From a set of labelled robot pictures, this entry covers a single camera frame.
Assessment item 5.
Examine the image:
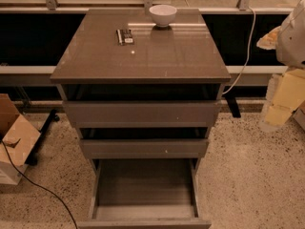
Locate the black floor cable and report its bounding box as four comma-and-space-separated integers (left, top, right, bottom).
0, 140, 79, 229

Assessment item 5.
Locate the white hanging cable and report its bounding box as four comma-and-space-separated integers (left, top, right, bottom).
221, 7, 257, 96

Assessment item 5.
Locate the small black packet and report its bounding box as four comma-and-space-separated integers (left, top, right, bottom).
116, 29, 134, 45

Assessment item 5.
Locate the white ceramic bowl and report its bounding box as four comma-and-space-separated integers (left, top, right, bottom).
149, 5, 177, 27

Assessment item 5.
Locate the grey drawer cabinet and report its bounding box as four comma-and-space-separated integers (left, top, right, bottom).
50, 8, 232, 174

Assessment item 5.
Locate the cardboard box at right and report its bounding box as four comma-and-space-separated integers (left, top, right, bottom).
294, 101, 305, 131

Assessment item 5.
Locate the grey drawer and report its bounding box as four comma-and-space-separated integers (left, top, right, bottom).
63, 101, 220, 128
78, 158, 211, 229
80, 139, 209, 159

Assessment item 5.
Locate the open cardboard box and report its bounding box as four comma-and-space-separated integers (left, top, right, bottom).
0, 94, 40, 185

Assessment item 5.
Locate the black stand leg right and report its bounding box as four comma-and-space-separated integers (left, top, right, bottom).
225, 95, 241, 118

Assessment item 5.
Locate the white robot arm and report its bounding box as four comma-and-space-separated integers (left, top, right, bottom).
256, 0, 305, 133

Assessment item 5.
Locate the black stand leg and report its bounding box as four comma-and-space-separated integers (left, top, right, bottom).
26, 109, 60, 166
225, 95, 241, 118

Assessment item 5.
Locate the black stand leg left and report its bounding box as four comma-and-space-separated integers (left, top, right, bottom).
26, 109, 60, 166

